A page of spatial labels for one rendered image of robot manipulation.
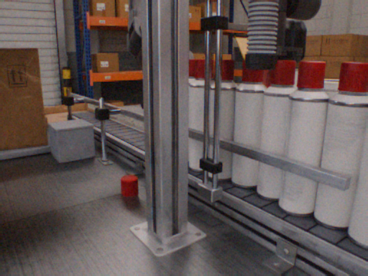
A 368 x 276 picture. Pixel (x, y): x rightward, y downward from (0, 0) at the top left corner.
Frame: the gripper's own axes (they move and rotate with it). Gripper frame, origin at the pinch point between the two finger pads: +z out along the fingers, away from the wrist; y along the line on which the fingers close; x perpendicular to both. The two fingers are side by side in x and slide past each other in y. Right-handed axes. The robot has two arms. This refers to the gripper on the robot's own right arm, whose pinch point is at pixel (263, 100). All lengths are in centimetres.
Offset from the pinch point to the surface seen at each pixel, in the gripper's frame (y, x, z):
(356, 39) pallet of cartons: 138, -319, -32
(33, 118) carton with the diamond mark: 54, 30, 9
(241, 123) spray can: -2.6, 7.9, 2.8
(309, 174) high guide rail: -16.8, 10.6, 6.0
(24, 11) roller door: 427, -27, -70
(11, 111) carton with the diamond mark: 55, 35, 7
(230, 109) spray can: 0.4, 7.6, 1.0
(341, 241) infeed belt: -21.3, 9.1, 13.5
